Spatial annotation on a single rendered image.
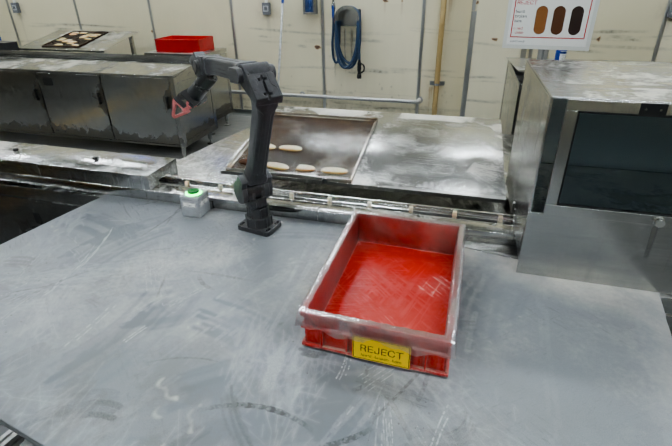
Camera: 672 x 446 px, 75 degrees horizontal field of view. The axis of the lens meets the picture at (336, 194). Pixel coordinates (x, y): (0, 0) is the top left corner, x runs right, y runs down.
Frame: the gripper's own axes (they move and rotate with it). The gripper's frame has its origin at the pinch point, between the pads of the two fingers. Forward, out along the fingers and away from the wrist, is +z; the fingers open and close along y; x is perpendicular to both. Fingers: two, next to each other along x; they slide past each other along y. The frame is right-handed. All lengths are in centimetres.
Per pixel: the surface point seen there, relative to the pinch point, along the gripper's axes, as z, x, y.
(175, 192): 16.2, 18.8, 16.4
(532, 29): -104, 74, -63
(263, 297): -18, 55, 60
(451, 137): -57, 82, -36
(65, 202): 60, -10, 15
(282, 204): -13, 47, 18
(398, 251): -40, 78, 33
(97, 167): 36.3, -8.5, 12.6
